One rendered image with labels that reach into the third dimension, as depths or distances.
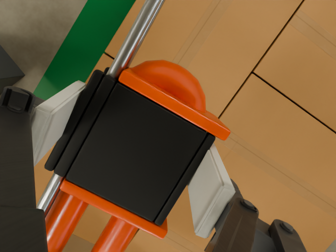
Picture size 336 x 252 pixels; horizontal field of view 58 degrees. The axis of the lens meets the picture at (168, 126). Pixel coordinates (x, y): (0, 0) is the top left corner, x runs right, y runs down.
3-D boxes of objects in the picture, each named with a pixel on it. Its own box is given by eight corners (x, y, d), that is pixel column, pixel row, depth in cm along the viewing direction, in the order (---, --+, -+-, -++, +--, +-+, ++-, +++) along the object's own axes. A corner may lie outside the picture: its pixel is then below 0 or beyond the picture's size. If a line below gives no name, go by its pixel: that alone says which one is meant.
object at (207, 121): (161, 204, 24) (162, 241, 20) (77, 162, 23) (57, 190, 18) (216, 115, 23) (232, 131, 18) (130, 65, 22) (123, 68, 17)
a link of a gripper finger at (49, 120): (30, 172, 13) (13, 166, 13) (72, 124, 20) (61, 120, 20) (52, 113, 13) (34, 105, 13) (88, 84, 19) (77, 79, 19)
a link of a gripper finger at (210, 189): (223, 185, 14) (237, 191, 14) (203, 135, 21) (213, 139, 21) (193, 235, 15) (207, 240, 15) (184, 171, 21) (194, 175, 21)
